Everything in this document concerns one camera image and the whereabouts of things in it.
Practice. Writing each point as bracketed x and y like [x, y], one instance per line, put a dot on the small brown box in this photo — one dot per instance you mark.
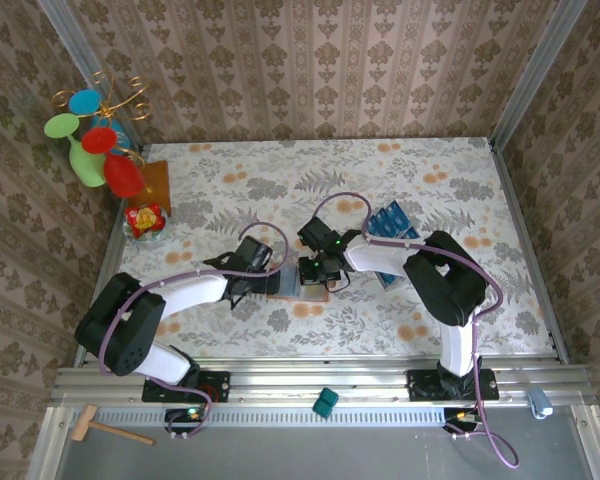
[291, 286]

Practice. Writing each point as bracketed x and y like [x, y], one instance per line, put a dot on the clear acrylic card stand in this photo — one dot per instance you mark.
[394, 282]

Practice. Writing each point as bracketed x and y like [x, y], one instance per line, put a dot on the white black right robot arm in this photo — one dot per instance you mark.
[450, 285]

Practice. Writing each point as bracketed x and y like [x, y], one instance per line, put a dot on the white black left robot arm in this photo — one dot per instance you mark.
[130, 340]

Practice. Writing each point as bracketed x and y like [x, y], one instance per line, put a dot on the blue credit card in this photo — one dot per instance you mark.
[376, 226]
[386, 224]
[411, 233]
[397, 212]

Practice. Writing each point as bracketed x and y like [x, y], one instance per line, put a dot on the red snack packet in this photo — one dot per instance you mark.
[142, 217]

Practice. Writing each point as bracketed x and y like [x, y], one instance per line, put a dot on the clear glass bowl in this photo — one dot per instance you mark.
[130, 235]

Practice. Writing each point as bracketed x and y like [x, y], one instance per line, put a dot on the small teal box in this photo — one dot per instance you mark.
[325, 402]

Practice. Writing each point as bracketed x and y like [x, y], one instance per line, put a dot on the brown wooden board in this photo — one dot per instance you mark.
[156, 180]

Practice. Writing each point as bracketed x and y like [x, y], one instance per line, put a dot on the small black controller board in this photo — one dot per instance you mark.
[460, 416]
[180, 415]

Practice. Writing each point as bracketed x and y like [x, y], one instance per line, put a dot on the red plastic wine glass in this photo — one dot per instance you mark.
[124, 176]

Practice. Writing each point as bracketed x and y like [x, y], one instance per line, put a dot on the green plastic wine glass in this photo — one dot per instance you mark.
[87, 167]

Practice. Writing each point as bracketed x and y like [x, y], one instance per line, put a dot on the wooden mallet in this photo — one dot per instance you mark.
[83, 422]

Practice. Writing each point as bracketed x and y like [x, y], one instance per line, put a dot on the blue plastic wine glass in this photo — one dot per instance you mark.
[84, 102]

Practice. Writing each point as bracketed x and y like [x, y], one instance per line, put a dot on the light blue plastic clip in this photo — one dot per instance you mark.
[539, 402]

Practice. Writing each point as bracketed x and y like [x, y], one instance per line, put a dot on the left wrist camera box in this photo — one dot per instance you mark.
[252, 252]

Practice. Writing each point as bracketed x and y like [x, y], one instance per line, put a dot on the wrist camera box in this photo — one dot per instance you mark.
[317, 231]
[252, 252]

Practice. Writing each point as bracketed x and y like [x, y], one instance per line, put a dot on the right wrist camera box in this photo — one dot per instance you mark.
[317, 231]

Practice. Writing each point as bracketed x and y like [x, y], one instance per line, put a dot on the aluminium rail beam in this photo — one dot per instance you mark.
[290, 380]

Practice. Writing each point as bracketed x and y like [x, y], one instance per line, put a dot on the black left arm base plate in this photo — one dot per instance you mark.
[220, 385]

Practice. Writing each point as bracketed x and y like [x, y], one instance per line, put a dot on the aluminium table side rail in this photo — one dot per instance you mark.
[116, 236]

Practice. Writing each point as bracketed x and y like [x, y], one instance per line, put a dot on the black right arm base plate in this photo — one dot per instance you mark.
[492, 387]

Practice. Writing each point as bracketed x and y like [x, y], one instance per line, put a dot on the aluminium frame bar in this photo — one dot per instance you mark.
[587, 440]
[47, 440]

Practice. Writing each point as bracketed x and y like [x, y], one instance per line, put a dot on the aluminium corner post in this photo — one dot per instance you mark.
[84, 55]
[543, 55]

